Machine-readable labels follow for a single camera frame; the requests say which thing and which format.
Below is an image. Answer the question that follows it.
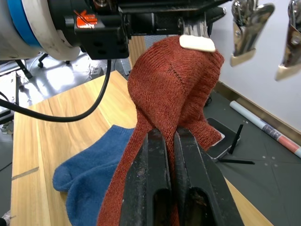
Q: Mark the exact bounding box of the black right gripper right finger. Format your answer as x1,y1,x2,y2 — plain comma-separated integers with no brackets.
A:
174,127,246,226

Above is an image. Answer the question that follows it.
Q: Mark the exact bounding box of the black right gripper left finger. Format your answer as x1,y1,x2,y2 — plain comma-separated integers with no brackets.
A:
119,129,179,226

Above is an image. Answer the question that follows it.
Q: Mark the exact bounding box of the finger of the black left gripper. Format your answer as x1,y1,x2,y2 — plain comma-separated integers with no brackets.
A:
127,13,186,36
119,0,228,26

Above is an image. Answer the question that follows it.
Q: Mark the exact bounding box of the rust red knitted sock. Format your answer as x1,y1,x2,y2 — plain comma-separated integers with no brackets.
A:
96,34,225,226

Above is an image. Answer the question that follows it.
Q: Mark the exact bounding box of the flat device with black antennas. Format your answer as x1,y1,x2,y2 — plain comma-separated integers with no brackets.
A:
206,117,256,165

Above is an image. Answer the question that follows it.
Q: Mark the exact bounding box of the blue sock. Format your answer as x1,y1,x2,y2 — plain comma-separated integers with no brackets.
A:
52,124,135,193
65,162,123,226

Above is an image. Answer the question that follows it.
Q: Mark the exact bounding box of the black wheeled chair base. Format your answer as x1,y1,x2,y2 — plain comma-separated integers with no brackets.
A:
14,53,71,80

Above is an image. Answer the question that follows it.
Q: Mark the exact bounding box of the rolled paper tube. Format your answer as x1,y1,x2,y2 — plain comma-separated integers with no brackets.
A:
229,100,301,159

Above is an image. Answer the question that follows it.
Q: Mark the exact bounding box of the slanted wooden frame beam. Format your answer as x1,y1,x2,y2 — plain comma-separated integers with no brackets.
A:
128,35,148,69

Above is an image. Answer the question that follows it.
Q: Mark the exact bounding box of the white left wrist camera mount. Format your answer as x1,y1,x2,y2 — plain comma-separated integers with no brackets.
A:
22,0,82,63

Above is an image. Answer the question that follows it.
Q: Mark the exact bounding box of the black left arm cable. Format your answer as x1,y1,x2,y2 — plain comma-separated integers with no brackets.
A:
0,58,112,123

